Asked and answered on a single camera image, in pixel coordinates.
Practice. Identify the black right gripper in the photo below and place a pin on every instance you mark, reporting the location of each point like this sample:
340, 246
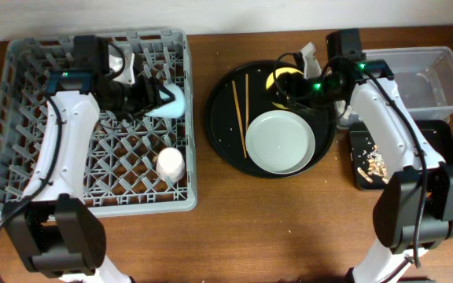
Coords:
298, 86

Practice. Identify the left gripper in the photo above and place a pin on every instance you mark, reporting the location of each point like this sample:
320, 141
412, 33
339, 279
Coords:
146, 105

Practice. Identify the blue plastic cup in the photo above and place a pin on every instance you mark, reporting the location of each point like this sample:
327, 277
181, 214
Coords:
174, 102

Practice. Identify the yellow bowl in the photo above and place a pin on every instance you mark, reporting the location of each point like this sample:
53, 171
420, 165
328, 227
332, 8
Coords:
283, 86

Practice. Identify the pink plastic cup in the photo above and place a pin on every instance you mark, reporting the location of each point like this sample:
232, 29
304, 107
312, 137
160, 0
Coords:
170, 164

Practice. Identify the food scraps pile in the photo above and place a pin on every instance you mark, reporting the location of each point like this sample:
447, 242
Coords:
371, 166

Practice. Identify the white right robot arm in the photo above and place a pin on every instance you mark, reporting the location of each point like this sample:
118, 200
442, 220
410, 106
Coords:
414, 213

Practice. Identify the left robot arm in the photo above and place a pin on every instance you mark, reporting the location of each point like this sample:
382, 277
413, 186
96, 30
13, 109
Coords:
51, 228

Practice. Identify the grey dishwasher rack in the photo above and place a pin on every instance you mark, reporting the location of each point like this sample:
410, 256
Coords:
120, 177

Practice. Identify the round black tray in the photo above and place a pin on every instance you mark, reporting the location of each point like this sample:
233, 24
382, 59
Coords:
221, 123

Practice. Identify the clear plastic bin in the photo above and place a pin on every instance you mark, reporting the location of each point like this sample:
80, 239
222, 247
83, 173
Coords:
424, 76

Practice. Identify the right wooden chopstick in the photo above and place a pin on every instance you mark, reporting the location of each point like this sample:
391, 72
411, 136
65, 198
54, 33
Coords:
246, 101

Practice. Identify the wooden chopstick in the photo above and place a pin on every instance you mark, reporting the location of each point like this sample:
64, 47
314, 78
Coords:
240, 125
246, 101

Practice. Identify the left wooden chopstick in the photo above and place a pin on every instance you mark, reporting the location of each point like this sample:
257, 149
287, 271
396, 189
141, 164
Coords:
240, 125

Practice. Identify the pale green plate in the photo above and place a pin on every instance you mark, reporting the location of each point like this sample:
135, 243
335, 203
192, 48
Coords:
280, 142

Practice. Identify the black rectangular tray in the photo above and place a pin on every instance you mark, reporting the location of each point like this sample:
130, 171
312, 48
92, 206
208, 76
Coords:
436, 132

